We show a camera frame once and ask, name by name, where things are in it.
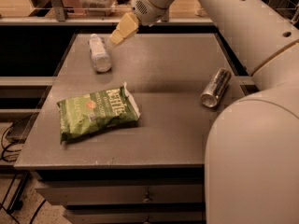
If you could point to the clear plastic water bottle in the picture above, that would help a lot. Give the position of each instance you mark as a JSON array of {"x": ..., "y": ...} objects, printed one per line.
[{"x": 100, "y": 58}]

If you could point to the metal shelf rail frame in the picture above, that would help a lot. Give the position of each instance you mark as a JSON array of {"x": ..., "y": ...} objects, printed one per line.
[{"x": 114, "y": 8}]

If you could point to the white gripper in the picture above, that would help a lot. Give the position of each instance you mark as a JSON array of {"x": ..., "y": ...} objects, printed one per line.
[{"x": 146, "y": 7}]

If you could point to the clear plastic container on shelf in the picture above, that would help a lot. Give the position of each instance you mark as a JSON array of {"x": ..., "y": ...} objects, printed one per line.
[{"x": 98, "y": 0}]

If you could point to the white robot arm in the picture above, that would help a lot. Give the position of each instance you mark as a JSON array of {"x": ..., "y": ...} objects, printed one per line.
[{"x": 252, "y": 150}]

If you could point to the silver metal can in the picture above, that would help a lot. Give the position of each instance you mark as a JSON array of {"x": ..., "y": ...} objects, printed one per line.
[{"x": 215, "y": 88}]

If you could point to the green chips bag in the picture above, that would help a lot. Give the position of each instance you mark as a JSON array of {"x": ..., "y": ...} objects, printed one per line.
[{"x": 96, "y": 112}]

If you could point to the grey table with drawers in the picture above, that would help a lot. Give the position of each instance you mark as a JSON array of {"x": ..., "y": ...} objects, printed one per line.
[{"x": 147, "y": 172}]

